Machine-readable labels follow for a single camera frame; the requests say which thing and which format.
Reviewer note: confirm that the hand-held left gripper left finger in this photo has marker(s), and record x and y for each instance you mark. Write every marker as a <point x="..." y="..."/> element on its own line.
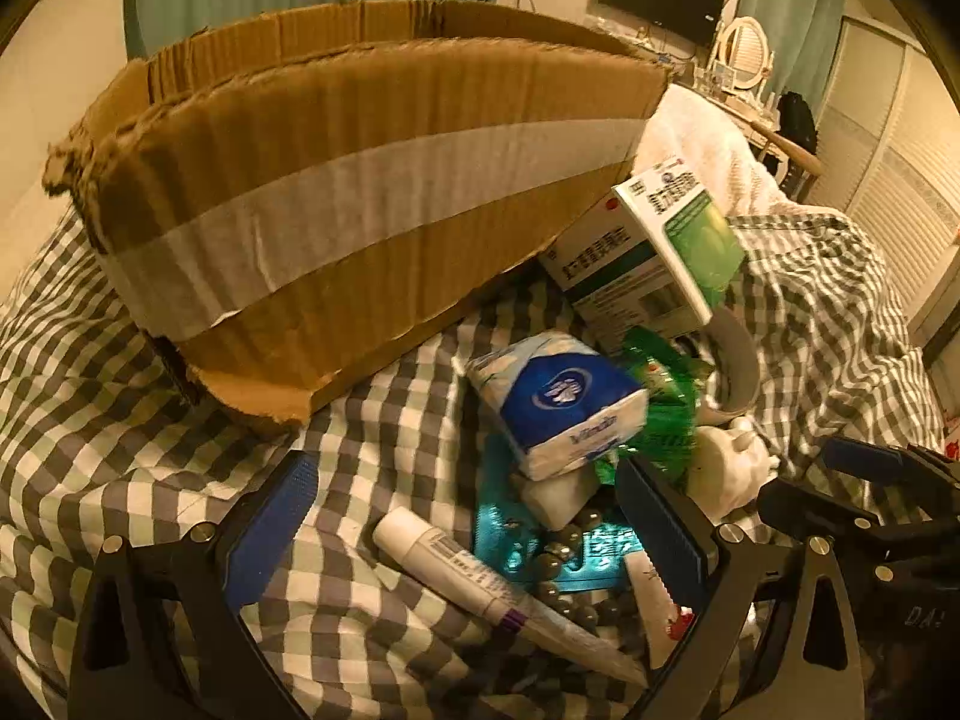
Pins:
<point x="270" y="532"/>

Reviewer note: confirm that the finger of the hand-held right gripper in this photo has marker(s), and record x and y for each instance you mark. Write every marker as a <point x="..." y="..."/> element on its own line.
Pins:
<point x="810" y="510"/>
<point x="862" y="457"/>

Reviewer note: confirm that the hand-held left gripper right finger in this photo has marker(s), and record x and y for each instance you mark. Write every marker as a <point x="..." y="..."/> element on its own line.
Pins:
<point x="660" y="532"/>

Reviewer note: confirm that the blue blister pack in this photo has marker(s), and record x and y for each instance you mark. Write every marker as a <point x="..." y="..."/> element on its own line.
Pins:
<point x="502" y="532"/>

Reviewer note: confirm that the green white medicine box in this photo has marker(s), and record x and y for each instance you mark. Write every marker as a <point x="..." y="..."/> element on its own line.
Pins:
<point x="652" y="255"/>

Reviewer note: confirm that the brown cardboard box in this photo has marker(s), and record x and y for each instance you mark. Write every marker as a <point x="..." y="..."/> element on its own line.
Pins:
<point x="337" y="187"/>

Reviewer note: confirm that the white sachet with red print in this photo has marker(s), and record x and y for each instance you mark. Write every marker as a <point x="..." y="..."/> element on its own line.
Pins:
<point x="652" y="607"/>

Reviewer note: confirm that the white figurine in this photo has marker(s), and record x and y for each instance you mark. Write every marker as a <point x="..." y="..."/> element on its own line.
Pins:
<point x="731" y="465"/>

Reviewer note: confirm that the small white box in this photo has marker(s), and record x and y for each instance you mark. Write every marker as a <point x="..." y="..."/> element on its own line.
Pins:
<point x="559" y="499"/>

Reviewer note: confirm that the green snack packet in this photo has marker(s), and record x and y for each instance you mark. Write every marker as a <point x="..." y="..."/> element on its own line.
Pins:
<point x="667" y="420"/>

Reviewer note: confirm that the grey tape roll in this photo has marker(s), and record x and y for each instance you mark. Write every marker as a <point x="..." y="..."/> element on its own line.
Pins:
<point x="739" y="360"/>

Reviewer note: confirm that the blue white tissue pack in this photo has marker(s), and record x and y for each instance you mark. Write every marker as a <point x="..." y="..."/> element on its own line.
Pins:
<point x="555" y="397"/>

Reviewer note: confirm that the white ointment tube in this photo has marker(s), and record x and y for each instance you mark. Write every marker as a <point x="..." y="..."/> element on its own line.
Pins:
<point x="450" y="559"/>

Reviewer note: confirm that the white louvred wardrobe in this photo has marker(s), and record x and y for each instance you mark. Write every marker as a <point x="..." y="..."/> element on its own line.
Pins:
<point x="892" y="165"/>

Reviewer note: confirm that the wooden chair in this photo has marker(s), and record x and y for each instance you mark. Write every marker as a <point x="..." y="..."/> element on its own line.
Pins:
<point x="784" y="146"/>

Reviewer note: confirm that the black bag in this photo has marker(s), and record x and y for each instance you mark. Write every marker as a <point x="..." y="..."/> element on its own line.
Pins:
<point x="796" y="124"/>

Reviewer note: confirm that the white blanket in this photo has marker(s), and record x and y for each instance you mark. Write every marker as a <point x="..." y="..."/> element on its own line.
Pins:
<point x="697" y="142"/>

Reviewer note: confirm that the white vanity table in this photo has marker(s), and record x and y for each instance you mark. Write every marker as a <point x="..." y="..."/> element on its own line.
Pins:
<point x="739" y="106"/>

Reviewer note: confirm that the white oval vanity mirror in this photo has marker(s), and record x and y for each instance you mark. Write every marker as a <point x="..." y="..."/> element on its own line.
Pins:
<point x="742" y="52"/>

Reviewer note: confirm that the narrow green curtain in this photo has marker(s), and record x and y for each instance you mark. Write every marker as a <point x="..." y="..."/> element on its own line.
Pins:
<point x="795" y="7"/>

